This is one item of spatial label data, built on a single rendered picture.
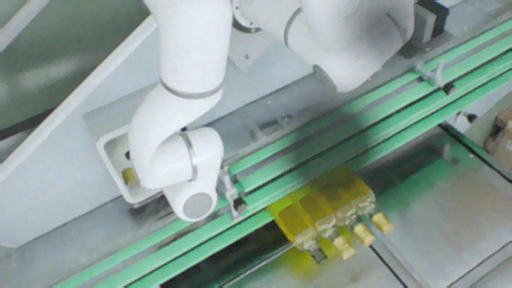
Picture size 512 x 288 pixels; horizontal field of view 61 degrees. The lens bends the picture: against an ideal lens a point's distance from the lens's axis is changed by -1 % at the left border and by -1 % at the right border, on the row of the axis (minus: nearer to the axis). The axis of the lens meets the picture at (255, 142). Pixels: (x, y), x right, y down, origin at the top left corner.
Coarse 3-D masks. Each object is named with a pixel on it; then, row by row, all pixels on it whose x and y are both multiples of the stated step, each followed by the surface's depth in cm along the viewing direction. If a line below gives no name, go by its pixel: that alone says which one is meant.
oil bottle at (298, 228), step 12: (276, 204) 106; (288, 204) 105; (276, 216) 105; (288, 216) 103; (300, 216) 103; (288, 228) 101; (300, 228) 101; (312, 228) 101; (300, 240) 99; (312, 240) 100
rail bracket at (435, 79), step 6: (420, 60) 115; (408, 66) 115; (414, 66) 114; (420, 66) 114; (438, 66) 107; (426, 72) 112; (438, 72) 109; (432, 78) 110; (438, 78) 109; (432, 84) 111; (438, 84) 110; (444, 84) 109; (450, 84) 108; (444, 90) 108; (450, 90) 107
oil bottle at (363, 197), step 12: (336, 168) 111; (348, 168) 111; (336, 180) 109; (348, 180) 108; (360, 180) 108; (348, 192) 106; (360, 192) 106; (372, 192) 106; (360, 204) 104; (372, 204) 105
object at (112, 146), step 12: (108, 132) 84; (120, 132) 84; (108, 144) 94; (120, 144) 95; (108, 156) 87; (120, 156) 98; (108, 168) 88; (120, 168) 100; (120, 180) 92; (132, 192) 100; (144, 192) 100; (156, 192) 101
